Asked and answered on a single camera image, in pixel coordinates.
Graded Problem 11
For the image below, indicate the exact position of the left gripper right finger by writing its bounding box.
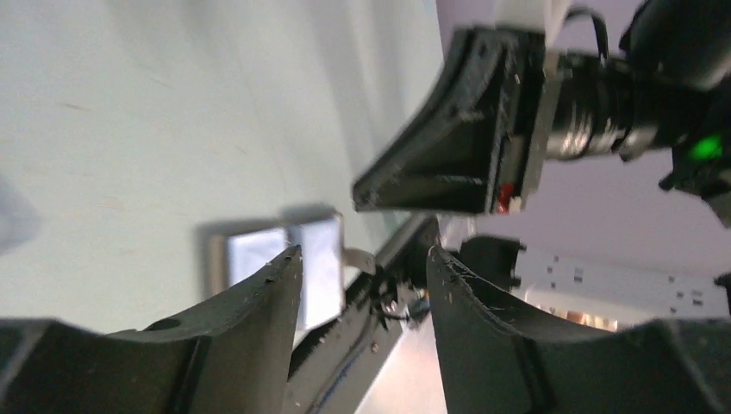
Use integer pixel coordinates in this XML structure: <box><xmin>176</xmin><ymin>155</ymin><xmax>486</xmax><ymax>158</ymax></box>
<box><xmin>426</xmin><ymin>246</ymin><xmax>730</xmax><ymax>413</ymax></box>

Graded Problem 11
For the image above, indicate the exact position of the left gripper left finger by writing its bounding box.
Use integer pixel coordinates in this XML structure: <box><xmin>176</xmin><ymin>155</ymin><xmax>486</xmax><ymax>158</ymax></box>
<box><xmin>1</xmin><ymin>279</ymin><xmax>298</xmax><ymax>413</ymax></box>

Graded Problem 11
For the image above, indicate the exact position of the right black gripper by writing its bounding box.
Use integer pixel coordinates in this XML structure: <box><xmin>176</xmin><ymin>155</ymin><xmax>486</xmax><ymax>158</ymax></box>
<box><xmin>352</xmin><ymin>26</ymin><xmax>709</xmax><ymax>215</ymax></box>

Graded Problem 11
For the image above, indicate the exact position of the grey felt card holder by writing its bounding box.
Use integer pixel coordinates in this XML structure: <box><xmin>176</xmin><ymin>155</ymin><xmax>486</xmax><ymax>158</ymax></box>
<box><xmin>206</xmin><ymin>209</ymin><xmax>378</xmax><ymax>331</ymax></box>

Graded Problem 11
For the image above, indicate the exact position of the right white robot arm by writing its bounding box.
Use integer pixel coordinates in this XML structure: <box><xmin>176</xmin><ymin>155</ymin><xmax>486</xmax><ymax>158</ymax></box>
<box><xmin>437</xmin><ymin>152</ymin><xmax>730</xmax><ymax>324</ymax></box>

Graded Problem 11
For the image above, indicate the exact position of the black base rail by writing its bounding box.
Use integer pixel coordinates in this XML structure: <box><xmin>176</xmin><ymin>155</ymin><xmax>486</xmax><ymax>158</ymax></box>
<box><xmin>282</xmin><ymin>214</ymin><xmax>440</xmax><ymax>413</ymax></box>

